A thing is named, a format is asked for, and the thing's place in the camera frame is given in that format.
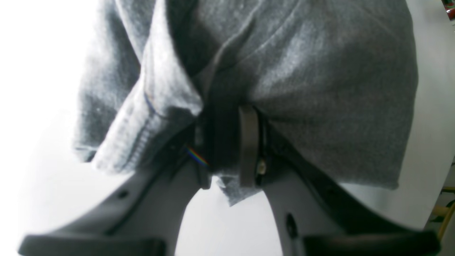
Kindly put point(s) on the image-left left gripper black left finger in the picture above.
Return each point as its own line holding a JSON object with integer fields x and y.
{"x": 140, "y": 218}

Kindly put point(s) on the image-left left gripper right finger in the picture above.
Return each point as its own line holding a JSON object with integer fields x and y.
{"x": 313, "y": 214}

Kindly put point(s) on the dark grey T-shirt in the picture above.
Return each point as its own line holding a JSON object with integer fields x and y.
{"x": 337, "y": 78}

